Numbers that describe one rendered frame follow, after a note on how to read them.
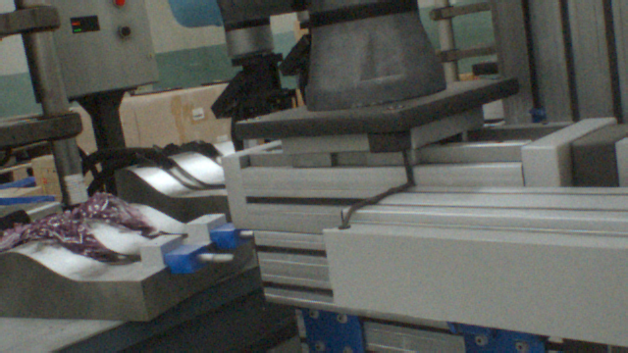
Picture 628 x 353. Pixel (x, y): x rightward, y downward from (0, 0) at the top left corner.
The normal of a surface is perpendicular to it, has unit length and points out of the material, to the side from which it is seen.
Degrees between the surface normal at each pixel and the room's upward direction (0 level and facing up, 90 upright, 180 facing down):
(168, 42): 90
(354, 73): 72
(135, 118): 97
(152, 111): 96
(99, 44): 90
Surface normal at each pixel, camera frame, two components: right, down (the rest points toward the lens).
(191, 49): 0.77, -0.02
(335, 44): -0.60, -0.07
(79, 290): -0.44, 0.22
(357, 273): -0.66, 0.23
